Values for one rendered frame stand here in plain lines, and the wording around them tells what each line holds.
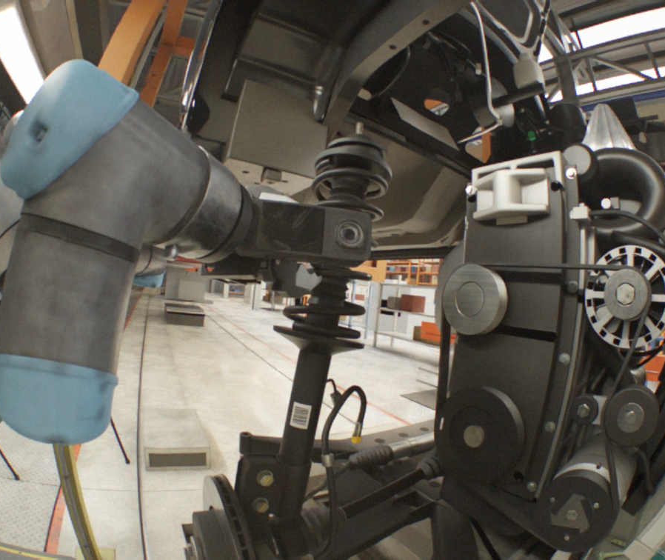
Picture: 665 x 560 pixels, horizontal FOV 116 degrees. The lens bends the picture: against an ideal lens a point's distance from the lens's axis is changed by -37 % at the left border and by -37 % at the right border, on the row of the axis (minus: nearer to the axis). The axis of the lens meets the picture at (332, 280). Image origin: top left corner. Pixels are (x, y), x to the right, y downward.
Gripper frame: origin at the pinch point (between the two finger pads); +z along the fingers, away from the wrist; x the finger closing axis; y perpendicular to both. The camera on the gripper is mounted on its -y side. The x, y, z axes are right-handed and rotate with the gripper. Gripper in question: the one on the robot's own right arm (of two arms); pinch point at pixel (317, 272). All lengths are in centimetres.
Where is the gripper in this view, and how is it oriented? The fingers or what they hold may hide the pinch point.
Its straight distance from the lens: 42.7
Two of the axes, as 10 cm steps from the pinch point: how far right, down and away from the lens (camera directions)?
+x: -0.6, 9.8, -1.8
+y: -9.5, 0.0, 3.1
